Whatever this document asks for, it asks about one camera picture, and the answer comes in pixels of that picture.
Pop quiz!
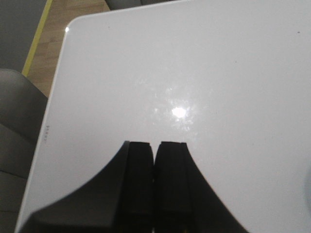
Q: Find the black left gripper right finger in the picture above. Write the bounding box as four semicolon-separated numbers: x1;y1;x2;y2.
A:
155;142;247;233

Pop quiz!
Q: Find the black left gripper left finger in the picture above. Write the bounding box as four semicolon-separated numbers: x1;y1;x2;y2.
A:
20;141;154;233

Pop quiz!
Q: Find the grey side chair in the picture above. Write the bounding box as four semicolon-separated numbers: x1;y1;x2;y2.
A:
0;68;47;233

